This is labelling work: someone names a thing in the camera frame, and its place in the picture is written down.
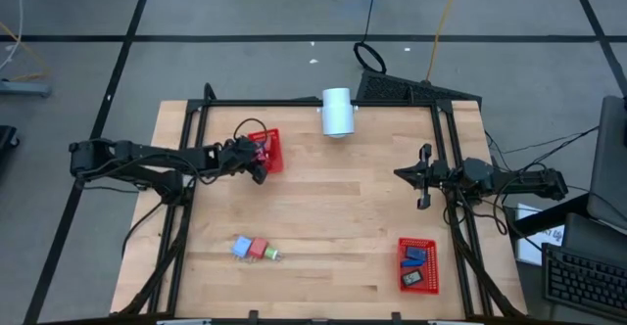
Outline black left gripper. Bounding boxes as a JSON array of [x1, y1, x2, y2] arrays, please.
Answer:
[[223, 136, 272, 185]]

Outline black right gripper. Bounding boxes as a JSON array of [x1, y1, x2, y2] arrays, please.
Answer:
[[393, 143, 452, 209]]

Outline light blue relay cube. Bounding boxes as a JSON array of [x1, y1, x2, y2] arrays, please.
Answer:
[[230, 235, 253, 259]]

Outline red plastic mesh basket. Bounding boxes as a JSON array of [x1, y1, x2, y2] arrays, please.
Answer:
[[397, 237, 441, 296], [247, 127, 285, 175]]

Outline white cylindrical lamp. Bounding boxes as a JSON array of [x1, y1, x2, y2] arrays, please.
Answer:
[[320, 87, 357, 139]]

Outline black perforated panel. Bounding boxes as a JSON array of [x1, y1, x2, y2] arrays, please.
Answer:
[[356, 69, 484, 107]]

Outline white paper sheet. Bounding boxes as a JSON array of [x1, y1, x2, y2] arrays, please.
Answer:
[[513, 202, 564, 266]]

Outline black side desk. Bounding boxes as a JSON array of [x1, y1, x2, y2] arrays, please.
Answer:
[[508, 192, 627, 325]]

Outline grey computer monitor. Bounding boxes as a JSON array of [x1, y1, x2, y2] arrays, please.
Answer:
[[586, 94, 627, 233]]

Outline black keyboard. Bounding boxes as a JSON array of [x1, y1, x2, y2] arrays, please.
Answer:
[[542, 243, 627, 322]]

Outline grey-blue table foot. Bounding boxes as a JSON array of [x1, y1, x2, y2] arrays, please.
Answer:
[[0, 79, 52, 99]]

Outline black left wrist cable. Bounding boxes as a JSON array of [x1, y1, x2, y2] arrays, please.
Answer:
[[232, 116, 269, 143]]

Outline black aluminium table frame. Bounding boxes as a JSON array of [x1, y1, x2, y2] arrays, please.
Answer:
[[117, 82, 528, 319]]

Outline yellow hanging cable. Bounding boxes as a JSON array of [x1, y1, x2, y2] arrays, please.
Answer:
[[424, 0, 464, 82]]

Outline black hanging cable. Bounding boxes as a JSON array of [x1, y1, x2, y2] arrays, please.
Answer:
[[352, 0, 388, 75]]

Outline white floor cable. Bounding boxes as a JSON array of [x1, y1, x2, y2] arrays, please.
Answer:
[[0, 0, 24, 71]]

